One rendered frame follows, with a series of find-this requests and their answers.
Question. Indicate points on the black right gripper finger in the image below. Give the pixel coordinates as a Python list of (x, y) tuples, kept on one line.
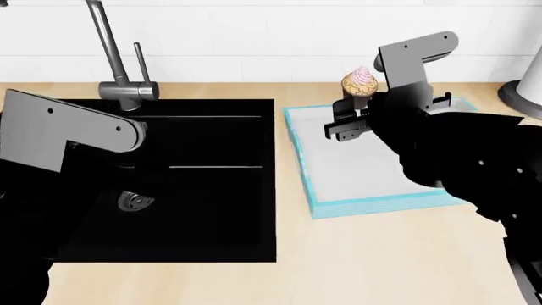
[(345, 108), (348, 131)]

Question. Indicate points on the pink frosted cupcake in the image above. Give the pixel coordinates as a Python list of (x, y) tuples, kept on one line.
[(359, 83)]

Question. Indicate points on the metal sink drain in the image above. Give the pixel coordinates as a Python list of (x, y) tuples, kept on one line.
[(134, 200)]

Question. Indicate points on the grey camera bracket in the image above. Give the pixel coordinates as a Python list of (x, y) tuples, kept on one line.
[(55, 127), (408, 66)]

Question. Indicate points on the grey left camera bracket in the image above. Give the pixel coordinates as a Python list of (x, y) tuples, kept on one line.
[(55, 127)]

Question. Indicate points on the grey right camera bracket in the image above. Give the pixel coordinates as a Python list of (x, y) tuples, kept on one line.
[(408, 66)]

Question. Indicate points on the white roll on grey stand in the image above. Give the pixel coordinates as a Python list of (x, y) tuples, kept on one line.
[(527, 92)]

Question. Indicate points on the black kitchen sink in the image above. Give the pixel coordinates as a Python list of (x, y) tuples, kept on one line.
[(220, 206)]

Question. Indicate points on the grey metal faucet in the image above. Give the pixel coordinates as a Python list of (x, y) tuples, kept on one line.
[(127, 90)]

